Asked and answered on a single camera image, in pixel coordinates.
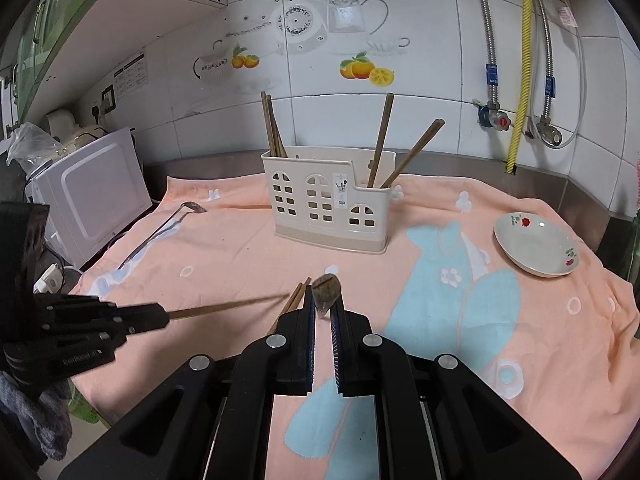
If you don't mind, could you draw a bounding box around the printed wall chart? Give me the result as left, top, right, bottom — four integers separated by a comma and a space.
113, 52, 150, 99

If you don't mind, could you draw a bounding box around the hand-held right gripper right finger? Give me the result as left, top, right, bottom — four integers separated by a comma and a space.
330, 304, 582, 480

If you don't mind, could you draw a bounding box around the metal ladle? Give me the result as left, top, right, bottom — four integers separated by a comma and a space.
117, 201, 207, 270

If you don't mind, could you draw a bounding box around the metal flexible hose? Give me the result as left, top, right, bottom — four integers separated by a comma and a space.
534, 0, 557, 122
469, 0, 500, 107

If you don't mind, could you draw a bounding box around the pink printed towel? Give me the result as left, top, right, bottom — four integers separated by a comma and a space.
66, 172, 640, 480

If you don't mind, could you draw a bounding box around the person's left forearm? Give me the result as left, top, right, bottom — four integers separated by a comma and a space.
0, 372, 74, 472

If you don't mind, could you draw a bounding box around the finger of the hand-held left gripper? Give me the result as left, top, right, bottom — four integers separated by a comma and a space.
4, 332, 127, 387
34, 293, 171, 336

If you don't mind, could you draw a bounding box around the brown wooden chopstick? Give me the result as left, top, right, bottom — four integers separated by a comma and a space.
260, 90, 281, 157
367, 92, 395, 189
280, 284, 306, 319
380, 118, 446, 189
268, 282, 302, 336
265, 94, 289, 159
167, 293, 293, 321

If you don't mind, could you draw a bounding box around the white floral plate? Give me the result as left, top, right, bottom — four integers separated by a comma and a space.
493, 212, 581, 279

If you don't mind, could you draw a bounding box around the metal spoon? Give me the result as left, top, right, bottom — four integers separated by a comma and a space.
312, 273, 344, 321

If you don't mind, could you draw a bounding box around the green plastic basket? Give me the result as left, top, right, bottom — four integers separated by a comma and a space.
69, 384, 112, 428

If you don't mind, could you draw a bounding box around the clear plastic bag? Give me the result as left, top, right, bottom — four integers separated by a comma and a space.
6, 122, 57, 177

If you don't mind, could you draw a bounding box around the cream rice cooker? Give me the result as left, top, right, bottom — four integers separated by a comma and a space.
46, 108, 109, 152

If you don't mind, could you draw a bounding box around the green wall cabinet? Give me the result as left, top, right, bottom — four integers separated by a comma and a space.
0, 0, 227, 128

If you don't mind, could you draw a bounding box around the cream plastic utensil holder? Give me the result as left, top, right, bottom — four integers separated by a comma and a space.
260, 145, 398, 256

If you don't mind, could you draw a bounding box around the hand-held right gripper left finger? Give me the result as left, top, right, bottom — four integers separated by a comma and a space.
57, 306, 317, 480

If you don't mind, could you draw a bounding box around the yellow gas hose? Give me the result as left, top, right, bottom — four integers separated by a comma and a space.
506, 0, 535, 176

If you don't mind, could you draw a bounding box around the metal water valve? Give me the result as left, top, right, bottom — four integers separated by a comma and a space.
473, 99, 514, 134
524, 115, 564, 149

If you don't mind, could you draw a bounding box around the white power plug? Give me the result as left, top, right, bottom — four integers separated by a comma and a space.
32, 262, 67, 294

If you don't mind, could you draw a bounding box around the white microwave oven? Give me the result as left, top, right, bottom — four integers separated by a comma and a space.
29, 127, 154, 272

